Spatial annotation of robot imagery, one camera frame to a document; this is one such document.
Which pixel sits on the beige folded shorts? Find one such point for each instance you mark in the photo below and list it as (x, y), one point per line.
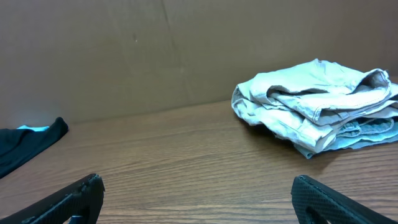
(308, 104)

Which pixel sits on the black t-shirt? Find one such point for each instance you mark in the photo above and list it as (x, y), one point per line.
(18, 146)

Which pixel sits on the light blue t-shirt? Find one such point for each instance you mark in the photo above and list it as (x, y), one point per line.
(36, 129)

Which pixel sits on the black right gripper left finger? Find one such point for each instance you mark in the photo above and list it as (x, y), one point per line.
(79, 202)

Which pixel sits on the grey-blue folded garment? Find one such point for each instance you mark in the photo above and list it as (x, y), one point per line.
(362, 132)

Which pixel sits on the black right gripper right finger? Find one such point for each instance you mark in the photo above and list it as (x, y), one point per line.
(316, 203)

